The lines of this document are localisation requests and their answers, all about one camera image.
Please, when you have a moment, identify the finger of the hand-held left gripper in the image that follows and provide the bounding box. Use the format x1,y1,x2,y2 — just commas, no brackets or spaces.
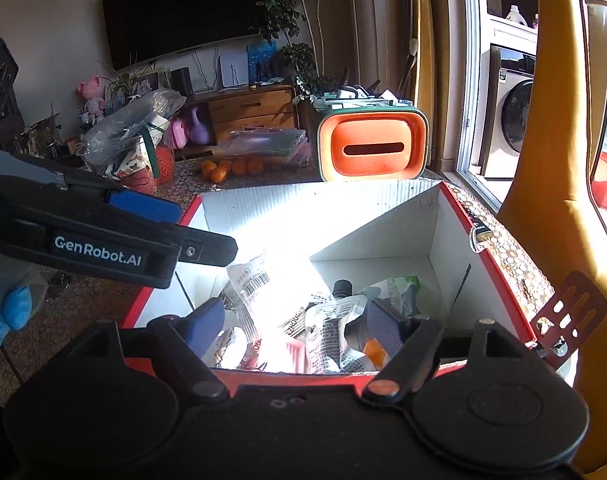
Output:
11,152,183,227
0,175,238,289

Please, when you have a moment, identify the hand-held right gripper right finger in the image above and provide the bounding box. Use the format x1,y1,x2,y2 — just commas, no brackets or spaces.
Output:
363,300,525,402

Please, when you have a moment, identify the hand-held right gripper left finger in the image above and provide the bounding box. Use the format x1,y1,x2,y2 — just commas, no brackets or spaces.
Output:
86,297,230,402

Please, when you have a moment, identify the orange and white packet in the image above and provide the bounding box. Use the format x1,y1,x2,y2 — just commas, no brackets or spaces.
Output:
344,337,390,374

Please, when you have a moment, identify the green and white packet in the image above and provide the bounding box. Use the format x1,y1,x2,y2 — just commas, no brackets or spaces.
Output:
362,275,422,313

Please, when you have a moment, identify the white food pouch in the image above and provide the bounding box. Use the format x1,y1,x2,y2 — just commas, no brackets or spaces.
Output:
303,295,370,374

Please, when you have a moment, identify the clear snack packet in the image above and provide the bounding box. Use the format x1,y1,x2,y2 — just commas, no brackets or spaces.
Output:
225,252,329,333

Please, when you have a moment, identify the red cardboard box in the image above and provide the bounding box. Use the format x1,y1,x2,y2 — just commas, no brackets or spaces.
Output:
120,180,580,377

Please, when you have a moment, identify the person's left hand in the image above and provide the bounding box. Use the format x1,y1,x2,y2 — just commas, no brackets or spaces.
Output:
0,285,34,357

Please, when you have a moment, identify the red net fruit bag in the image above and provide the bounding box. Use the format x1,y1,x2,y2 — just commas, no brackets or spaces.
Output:
155,146,178,184

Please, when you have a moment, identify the clear plastic bag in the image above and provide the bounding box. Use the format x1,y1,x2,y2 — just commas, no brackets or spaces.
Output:
82,87,187,167

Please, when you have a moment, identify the pink plush doll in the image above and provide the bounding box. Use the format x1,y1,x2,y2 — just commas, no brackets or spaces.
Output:
77,76,107,127

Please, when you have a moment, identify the small potted grass plant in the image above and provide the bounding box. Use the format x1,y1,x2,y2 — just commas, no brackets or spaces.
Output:
100,52,157,103

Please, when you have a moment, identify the black cylinder speaker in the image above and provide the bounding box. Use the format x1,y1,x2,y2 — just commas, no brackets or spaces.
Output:
171,67,194,97

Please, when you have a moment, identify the clear plastic tray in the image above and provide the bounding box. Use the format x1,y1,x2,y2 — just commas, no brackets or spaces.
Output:
215,127,310,167

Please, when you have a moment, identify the wooden television cabinet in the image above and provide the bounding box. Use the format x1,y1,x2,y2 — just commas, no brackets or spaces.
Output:
184,85,298,147

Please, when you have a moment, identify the green and orange storage bin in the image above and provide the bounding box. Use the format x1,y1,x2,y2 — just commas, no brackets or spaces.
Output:
315,104,430,184

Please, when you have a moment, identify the blue box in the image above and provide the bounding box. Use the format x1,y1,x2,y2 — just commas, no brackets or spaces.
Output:
246,40,278,84

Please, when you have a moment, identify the slotted brown metal plate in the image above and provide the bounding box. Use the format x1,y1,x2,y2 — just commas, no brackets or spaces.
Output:
528,270,607,367

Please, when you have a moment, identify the black television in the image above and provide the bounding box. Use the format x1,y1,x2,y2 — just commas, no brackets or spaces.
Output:
101,0,273,72

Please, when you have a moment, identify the yellow curtain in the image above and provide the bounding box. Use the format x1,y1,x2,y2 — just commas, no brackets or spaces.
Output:
403,0,465,172
492,0,607,473

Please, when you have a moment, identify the tall houseplant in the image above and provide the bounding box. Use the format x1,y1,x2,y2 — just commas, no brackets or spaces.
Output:
252,0,345,107

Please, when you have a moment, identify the washing machine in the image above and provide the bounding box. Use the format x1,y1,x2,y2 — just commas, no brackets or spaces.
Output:
482,44,538,179

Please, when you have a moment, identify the white detergent bottle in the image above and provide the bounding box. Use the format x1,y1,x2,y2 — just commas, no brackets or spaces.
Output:
503,5,530,27

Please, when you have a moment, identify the photo frame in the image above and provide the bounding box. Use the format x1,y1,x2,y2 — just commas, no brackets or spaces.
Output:
132,67,167,97

